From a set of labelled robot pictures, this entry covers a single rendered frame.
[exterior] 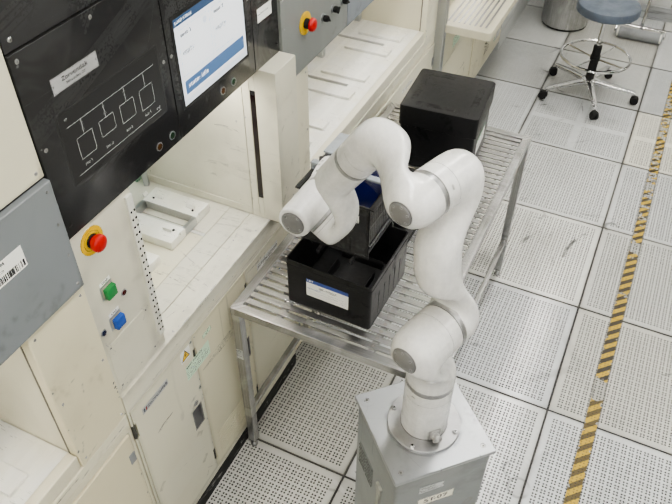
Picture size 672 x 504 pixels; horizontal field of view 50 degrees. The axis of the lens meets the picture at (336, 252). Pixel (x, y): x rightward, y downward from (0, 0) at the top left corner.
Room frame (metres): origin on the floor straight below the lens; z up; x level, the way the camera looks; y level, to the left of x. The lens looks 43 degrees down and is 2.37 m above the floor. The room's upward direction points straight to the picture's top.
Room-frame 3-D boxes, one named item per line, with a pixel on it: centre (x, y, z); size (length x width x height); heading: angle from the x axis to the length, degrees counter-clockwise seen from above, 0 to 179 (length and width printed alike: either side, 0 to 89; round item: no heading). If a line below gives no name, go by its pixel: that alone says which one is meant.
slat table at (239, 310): (1.93, -0.23, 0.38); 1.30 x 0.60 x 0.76; 155
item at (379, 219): (1.57, -0.04, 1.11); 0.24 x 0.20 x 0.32; 63
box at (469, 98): (2.29, -0.41, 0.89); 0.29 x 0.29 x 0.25; 69
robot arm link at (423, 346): (1.04, -0.21, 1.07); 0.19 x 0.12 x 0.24; 137
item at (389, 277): (1.56, -0.04, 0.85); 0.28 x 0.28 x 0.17; 63
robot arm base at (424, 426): (1.07, -0.23, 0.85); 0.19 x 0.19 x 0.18
